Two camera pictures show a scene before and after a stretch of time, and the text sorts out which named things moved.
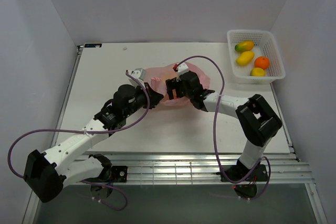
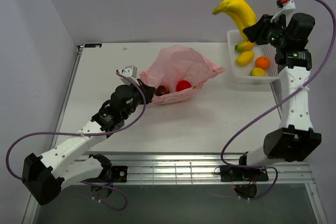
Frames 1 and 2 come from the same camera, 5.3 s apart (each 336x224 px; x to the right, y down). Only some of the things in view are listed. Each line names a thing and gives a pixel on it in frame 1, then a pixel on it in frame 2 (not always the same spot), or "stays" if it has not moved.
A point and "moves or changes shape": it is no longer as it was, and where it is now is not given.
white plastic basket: (264, 45) stays
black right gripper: (173, 84) -> (255, 32)
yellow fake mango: (245, 57) stays
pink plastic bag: (157, 77) moves or changes shape
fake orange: (262, 62) stays
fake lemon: (258, 72) stays
